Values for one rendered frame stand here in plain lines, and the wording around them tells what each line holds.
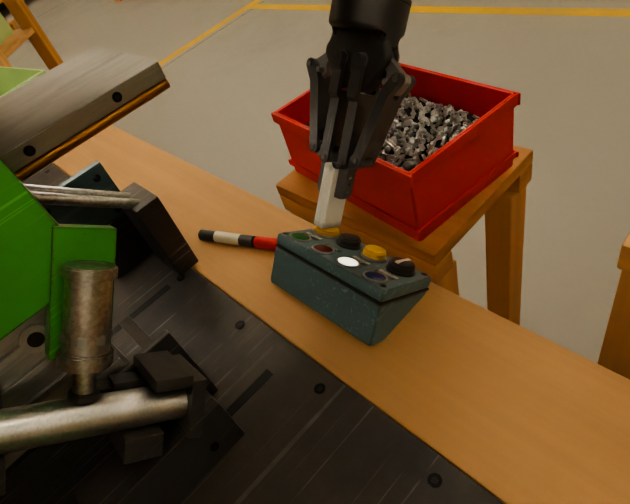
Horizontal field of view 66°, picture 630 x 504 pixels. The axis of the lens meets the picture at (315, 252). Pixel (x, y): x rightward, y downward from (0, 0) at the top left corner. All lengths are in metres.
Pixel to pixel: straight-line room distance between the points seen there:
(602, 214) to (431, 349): 1.50
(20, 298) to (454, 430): 0.34
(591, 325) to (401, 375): 1.19
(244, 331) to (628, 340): 0.49
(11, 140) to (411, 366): 0.41
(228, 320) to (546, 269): 1.32
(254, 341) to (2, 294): 0.23
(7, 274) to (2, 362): 0.07
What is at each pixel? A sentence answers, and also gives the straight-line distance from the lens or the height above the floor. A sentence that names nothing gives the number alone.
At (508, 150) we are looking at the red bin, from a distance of 0.77.
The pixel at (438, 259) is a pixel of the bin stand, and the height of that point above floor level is 0.79.
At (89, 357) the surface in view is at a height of 1.05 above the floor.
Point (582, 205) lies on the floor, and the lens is 1.94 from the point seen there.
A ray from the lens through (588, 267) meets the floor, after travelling 1.73.
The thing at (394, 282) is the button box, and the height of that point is 0.94.
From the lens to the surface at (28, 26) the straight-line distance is 3.33.
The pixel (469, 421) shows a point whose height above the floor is 0.90.
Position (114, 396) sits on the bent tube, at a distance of 0.41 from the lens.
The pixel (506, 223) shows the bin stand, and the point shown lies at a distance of 0.87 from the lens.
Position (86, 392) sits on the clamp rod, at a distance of 0.40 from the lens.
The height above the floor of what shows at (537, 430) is 0.90.
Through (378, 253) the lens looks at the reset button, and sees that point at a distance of 0.49.
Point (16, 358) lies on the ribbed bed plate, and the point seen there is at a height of 1.05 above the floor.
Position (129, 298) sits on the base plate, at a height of 0.90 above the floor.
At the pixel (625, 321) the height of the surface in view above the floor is 0.72.
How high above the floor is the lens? 1.29
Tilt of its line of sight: 43 degrees down
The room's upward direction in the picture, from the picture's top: 21 degrees counter-clockwise
